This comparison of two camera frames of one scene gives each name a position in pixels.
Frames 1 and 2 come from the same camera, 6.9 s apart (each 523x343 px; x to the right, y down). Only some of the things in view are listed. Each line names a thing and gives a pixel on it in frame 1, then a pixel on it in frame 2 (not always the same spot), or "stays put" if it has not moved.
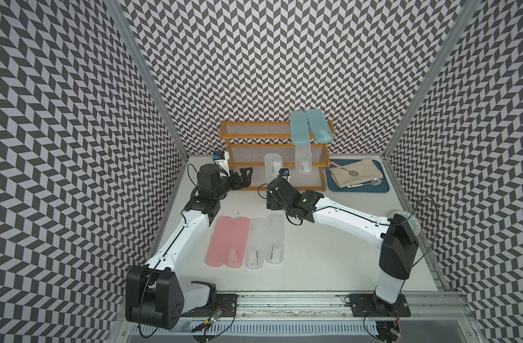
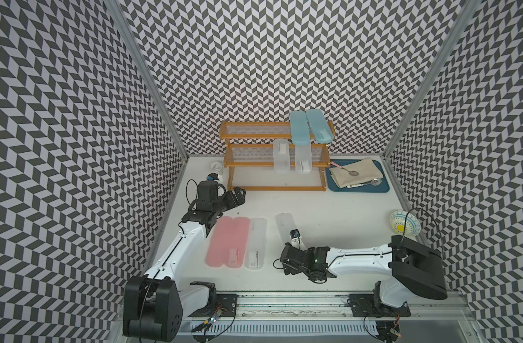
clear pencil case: (274, 163) to (281, 161)
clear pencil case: (256, 246) stays put
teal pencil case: (319, 126) stays put
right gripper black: (271, 201) to (291, 271)
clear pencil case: (303, 158) stays put
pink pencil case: (238, 242) stays put
